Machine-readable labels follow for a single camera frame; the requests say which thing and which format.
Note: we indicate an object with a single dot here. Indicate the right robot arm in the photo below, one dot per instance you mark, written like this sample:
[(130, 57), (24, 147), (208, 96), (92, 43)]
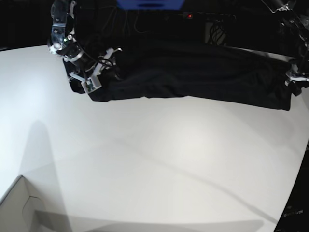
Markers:
[(64, 42)]

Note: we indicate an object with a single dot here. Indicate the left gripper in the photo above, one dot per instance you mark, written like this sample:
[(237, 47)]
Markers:
[(296, 80)]

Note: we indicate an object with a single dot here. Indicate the blue bin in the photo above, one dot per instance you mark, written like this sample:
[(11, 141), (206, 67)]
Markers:
[(150, 4)]

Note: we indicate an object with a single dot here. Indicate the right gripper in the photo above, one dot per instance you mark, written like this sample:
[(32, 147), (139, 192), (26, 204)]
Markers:
[(83, 67)]

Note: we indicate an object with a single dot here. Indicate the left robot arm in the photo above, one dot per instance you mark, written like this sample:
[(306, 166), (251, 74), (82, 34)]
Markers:
[(296, 24)]

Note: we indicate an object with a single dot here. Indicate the black t-shirt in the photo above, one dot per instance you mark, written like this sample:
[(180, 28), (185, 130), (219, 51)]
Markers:
[(172, 69)]

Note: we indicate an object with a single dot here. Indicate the black power strip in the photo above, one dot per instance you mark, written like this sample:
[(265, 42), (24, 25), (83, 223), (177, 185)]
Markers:
[(208, 16)]

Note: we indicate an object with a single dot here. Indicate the white cardboard box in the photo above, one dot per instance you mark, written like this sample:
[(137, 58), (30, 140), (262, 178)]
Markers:
[(22, 212)]

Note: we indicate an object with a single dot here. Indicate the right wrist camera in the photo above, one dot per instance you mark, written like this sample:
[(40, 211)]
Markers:
[(90, 86)]

